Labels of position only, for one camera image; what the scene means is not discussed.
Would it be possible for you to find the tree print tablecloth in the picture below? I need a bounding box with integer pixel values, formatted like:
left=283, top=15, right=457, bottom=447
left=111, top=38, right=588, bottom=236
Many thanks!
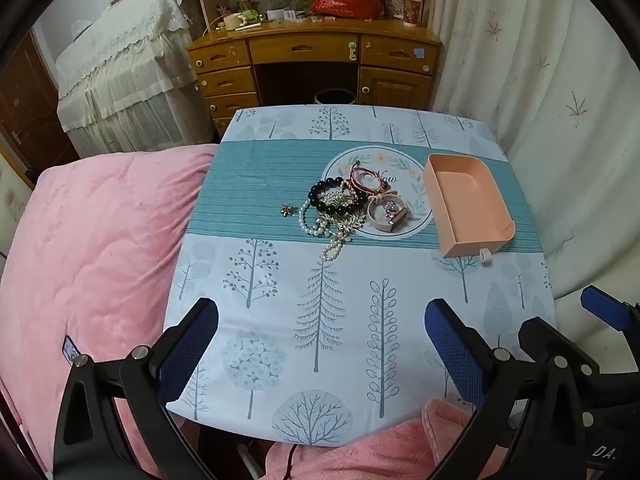
left=164, top=104, right=558, bottom=448

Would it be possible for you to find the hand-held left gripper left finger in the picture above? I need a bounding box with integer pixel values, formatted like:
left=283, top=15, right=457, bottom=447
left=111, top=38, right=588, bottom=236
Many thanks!
left=52, top=297, right=221, bottom=480

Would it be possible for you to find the white pearl necklace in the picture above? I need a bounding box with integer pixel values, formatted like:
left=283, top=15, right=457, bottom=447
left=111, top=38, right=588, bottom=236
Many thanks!
left=298, top=200, right=351, bottom=262

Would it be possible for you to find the wooden desk with drawers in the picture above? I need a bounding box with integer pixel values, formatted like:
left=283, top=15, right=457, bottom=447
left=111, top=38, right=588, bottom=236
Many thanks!
left=186, top=17, right=443, bottom=136

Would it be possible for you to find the pink plastic tray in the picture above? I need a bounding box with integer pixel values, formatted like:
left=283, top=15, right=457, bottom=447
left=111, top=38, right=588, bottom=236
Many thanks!
left=422, top=153, right=516, bottom=265

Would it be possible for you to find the gold chain necklace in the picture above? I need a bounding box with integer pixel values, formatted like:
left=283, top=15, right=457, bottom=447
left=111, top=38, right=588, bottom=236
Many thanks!
left=320, top=205, right=368, bottom=243

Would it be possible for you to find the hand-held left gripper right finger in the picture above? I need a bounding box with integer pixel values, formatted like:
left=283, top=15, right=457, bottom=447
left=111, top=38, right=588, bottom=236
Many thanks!
left=424, top=298, right=587, bottom=480

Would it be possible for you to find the pink fleece cloth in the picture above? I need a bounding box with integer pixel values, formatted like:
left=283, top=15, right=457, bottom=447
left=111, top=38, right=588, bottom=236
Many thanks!
left=265, top=397, right=506, bottom=480

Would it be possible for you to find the white leaf print curtain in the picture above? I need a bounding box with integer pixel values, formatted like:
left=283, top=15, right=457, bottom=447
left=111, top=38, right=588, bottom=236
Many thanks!
left=427, top=0, right=640, bottom=301

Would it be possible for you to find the black bead bracelet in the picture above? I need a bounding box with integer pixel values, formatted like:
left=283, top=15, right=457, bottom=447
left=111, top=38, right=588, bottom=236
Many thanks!
left=308, top=176, right=363, bottom=211

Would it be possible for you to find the red and white cup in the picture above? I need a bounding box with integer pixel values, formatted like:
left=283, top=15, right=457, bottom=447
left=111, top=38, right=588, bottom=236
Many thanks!
left=402, top=0, right=425, bottom=28

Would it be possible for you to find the brown wooden door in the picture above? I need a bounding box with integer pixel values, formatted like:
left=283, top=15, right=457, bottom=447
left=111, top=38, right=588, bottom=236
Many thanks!
left=0, top=30, right=76, bottom=186

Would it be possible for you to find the red string bracelet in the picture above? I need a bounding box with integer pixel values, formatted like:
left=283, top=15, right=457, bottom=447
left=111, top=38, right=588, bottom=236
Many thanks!
left=347, top=162, right=396, bottom=196

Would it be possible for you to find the pink blanket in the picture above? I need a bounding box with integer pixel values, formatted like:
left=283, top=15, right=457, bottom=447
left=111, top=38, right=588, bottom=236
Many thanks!
left=0, top=144, right=221, bottom=480

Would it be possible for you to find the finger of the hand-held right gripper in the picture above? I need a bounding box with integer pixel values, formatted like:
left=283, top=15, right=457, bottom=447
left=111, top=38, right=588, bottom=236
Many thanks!
left=519, top=316, right=601, bottom=376
left=580, top=285, right=640, bottom=333

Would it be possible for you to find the dark waste bin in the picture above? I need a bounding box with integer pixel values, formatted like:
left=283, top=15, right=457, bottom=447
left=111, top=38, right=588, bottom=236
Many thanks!
left=314, top=88, right=358, bottom=107

